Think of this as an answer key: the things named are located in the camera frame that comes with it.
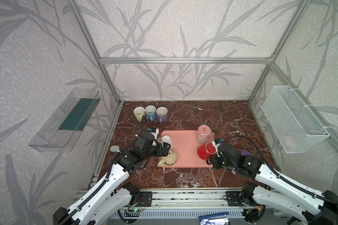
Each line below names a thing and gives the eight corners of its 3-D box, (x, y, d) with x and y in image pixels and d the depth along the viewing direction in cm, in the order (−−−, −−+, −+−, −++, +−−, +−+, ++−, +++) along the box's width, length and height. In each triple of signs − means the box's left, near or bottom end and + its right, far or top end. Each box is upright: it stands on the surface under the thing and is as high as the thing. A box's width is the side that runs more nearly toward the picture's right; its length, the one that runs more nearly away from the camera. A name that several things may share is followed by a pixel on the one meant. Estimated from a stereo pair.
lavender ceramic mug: (156, 125, 107) (155, 118, 100) (157, 113, 115) (156, 106, 108) (167, 125, 107) (166, 119, 100) (168, 113, 115) (167, 106, 108)
